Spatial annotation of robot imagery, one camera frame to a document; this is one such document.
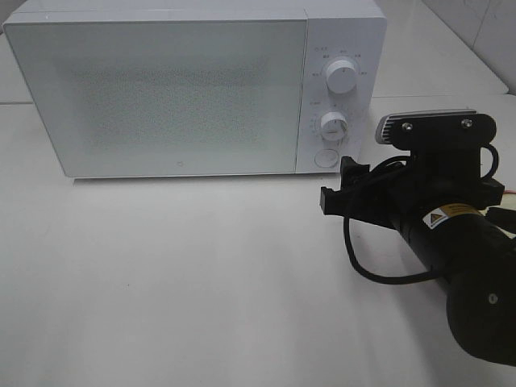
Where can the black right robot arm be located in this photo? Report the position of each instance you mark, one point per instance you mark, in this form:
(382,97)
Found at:
(474,261)

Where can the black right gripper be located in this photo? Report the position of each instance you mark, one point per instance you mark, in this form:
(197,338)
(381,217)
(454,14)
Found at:
(403,186)

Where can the white lower timer knob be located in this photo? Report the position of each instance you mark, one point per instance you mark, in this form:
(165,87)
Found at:
(333,126)

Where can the white upper power knob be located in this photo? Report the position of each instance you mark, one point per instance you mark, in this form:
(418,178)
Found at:
(341,75)

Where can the white microwave door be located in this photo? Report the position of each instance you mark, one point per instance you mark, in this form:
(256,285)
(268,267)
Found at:
(166,99)

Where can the round door release button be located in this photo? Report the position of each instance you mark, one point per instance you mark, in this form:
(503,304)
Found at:
(326,158)

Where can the white microwave oven body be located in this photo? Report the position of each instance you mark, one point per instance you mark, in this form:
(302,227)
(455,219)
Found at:
(334,29)

